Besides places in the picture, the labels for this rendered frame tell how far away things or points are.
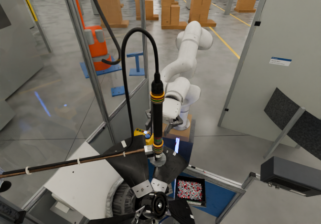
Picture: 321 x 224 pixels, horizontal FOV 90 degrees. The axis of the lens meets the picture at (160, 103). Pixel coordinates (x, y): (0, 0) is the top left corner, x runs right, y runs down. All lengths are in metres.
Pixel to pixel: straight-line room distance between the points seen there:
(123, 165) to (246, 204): 1.82
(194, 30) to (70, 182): 0.96
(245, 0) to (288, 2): 10.67
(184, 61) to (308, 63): 1.84
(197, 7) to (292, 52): 6.66
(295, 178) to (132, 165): 0.88
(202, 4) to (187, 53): 7.84
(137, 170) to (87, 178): 0.28
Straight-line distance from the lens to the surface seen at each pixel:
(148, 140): 1.29
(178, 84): 0.73
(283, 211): 2.60
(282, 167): 1.19
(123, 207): 0.99
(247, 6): 12.98
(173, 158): 1.09
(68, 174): 0.97
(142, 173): 0.88
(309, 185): 1.23
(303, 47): 2.36
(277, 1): 2.19
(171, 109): 0.63
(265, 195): 2.58
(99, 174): 1.03
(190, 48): 0.83
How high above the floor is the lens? 2.10
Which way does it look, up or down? 40 degrees down
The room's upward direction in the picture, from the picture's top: straight up
